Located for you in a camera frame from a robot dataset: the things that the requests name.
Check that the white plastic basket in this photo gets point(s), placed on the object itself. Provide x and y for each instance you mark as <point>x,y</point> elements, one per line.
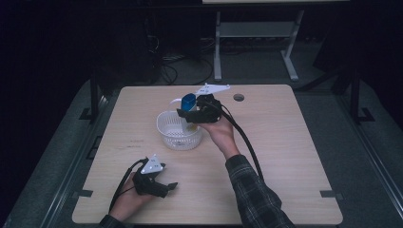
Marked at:
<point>176,136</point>

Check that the person's right hand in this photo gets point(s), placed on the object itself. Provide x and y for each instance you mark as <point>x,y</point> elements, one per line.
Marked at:
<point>221,134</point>

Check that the grey metal stand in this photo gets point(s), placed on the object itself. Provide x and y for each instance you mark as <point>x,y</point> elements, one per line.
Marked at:
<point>258,30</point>

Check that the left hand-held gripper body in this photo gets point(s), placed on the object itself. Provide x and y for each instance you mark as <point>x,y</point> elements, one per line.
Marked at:
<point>146,185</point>

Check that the person's left hand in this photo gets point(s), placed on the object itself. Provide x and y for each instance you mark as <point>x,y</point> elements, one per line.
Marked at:
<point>130,204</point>

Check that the white shampoo bottle blue cap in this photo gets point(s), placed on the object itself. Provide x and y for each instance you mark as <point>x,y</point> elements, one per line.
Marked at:
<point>188,102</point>

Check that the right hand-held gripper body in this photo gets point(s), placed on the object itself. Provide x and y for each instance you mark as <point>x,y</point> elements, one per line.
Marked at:
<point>207,109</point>

